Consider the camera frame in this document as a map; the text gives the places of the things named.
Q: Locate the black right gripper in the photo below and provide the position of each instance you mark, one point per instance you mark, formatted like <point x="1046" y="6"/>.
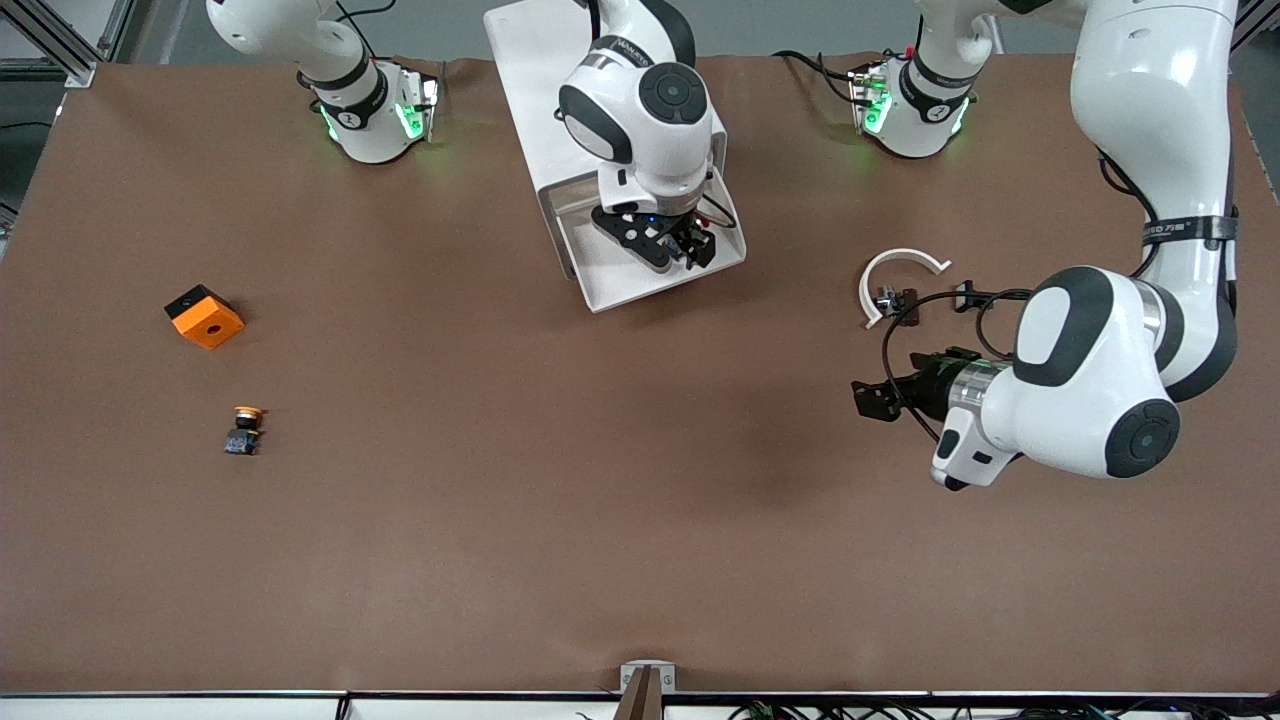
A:
<point x="688" y="239"/>

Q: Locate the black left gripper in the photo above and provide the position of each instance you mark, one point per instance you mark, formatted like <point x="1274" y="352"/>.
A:
<point x="930" y="388"/>

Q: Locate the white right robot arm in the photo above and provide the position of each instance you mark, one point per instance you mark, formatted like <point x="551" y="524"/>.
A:
<point x="640" y="130"/>

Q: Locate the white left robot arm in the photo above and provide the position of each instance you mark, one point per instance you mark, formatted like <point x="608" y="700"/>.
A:
<point x="1150" y="100"/>

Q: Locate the yellow push button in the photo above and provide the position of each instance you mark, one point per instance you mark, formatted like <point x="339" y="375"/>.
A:
<point x="243" y="438"/>

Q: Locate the brown black electrical component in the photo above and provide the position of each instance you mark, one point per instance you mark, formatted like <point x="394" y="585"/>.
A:
<point x="903" y="298"/>

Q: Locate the white curved plastic part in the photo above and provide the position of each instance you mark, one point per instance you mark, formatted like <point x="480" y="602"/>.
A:
<point x="868" y="280"/>

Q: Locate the small black component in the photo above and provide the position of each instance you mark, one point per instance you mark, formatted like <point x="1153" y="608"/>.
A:
<point x="966" y="296"/>

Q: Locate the brown table cover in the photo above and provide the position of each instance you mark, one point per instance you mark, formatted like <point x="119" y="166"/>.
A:
<point x="600" y="500"/>

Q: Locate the orange box with hole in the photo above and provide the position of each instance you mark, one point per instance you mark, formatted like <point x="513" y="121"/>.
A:
<point x="210" y="325"/>

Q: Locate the grey metal bracket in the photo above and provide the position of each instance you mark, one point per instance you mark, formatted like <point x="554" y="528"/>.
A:
<point x="627" y="672"/>

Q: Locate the brown post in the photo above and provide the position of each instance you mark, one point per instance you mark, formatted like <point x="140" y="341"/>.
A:
<point x="640" y="700"/>

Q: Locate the aluminium frame profile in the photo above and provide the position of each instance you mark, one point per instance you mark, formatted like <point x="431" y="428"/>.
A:
<point x="80" y="72"/>
<point x="1262" y="15"/>

